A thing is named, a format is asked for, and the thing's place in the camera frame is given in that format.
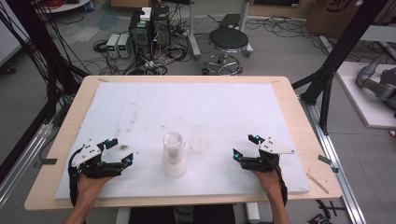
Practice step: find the cardboard box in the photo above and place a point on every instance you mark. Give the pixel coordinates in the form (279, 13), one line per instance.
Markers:
(330, 15)

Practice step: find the black computer tower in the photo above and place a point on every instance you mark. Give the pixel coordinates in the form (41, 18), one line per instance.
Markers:
(161, 26)
(140, 35)

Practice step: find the black round stool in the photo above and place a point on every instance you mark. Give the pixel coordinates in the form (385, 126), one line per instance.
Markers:
(228, 39)

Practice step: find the small white box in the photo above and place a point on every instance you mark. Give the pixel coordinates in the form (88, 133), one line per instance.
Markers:
(145, 14)

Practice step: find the grey bench power supply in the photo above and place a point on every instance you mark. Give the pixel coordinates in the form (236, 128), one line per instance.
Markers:
(124, 45)
(112, 45)

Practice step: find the person's left hand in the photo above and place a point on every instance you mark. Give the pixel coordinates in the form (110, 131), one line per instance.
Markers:
(88, 188)

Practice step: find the person's right hand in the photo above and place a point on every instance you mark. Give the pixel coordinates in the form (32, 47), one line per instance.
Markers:
(272, 182)

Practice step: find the person's dark clothing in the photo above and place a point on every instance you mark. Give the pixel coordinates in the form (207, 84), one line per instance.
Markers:
(183, 215)

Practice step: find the white floor board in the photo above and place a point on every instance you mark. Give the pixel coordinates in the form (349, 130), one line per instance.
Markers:
(361, 96)

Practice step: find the aluminium floor rail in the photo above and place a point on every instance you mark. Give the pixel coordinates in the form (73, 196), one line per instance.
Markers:
(330, 149)
(25, 155)

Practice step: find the white foam mat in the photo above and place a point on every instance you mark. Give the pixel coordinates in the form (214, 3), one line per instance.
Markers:
(193, 109)

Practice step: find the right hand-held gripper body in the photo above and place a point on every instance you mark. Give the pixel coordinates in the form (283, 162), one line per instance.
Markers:
(274, 147)

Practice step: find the black metal frame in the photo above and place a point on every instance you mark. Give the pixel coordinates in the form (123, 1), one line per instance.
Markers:
(342, 46)

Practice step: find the light wooden table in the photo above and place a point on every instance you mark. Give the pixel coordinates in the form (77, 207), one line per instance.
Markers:
(314, 133)

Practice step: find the black tape piece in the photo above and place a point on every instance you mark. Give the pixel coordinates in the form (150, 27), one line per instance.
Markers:
(324, 159)
(49, 161)

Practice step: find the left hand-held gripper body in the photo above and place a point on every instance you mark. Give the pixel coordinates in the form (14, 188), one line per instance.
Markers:
(90, 154)

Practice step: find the blue tape roll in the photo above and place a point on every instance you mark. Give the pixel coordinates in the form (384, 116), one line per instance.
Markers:
(89, 6)

